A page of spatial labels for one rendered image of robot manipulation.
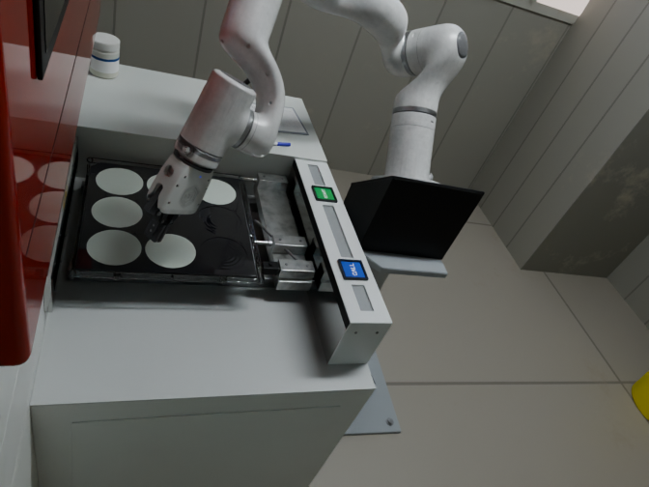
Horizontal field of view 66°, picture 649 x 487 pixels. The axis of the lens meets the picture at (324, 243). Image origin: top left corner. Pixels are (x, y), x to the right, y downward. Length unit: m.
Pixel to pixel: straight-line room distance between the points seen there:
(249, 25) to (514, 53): 2.52
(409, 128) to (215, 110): 0.62
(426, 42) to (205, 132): 0.71
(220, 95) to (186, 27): 1.90
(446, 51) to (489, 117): 2.13
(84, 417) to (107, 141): 0.63
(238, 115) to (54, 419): 0.60
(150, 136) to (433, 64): 0.72
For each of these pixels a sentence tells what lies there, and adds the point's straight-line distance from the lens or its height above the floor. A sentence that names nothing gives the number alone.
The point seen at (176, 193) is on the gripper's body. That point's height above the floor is 1.08.
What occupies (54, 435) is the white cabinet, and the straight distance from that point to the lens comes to 1.04.
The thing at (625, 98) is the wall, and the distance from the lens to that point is 3.02.
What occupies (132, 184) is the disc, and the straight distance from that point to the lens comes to 1.23.
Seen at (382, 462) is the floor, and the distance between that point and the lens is 2.01.
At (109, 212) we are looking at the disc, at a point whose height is 0.90.
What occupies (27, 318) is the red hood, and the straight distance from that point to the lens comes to 0.47.
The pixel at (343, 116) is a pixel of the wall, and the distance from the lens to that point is 3.09.
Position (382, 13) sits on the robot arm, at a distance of 1.27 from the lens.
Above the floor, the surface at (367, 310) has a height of 0.96.
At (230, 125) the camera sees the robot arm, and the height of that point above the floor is 1.21.
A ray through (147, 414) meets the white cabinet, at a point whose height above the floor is 0.77.
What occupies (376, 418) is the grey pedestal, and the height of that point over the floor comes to 0.02.
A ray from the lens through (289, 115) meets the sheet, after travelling 1.53.
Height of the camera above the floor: 1.64
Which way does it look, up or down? 38 degrees down
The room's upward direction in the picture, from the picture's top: 23 degrees clockwise
